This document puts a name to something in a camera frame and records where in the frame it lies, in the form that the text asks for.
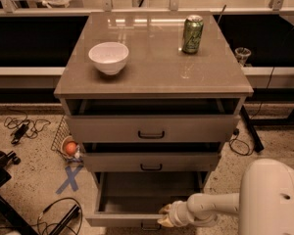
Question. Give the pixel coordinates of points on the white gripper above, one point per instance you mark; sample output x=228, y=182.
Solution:
x=176, y=212

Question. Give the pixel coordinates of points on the grey bottom drawer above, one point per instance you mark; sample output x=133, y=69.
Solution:
x=133, y=199

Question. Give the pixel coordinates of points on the grey drawer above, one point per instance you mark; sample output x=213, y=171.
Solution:
x=134, y=157
x=153, y=120
x=133, y=199

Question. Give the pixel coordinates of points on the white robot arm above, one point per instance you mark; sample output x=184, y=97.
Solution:
x=264, y=204

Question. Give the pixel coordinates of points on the grey middle drawer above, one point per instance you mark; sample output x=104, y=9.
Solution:
x=134, y=157

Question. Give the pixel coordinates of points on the grey drawer cabinet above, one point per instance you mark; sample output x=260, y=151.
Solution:
x=156, y=67

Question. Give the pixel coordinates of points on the grey top drawer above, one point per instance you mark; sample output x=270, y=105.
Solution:
x=153, y=120

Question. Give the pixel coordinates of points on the blue tape cross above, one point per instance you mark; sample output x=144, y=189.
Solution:
x=71, y=173

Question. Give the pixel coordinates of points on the orange ball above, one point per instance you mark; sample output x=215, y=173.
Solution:
x=70, y=148

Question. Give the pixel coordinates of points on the black table leg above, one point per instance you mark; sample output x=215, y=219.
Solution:
x=258, y=146

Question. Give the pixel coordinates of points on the white ceramic bowl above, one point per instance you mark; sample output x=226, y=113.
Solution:
x=109, y=57

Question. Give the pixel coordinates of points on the clear glass cup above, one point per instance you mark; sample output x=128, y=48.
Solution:
x=242, y=54

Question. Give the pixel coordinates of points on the green soda can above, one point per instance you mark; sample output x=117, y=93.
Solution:
x=192, y=32

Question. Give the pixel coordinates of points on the wire mesh basket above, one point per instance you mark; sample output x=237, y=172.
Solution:
x=62, y=136

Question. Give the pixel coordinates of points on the black power adapter with cable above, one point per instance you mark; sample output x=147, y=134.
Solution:
x=22, y=126

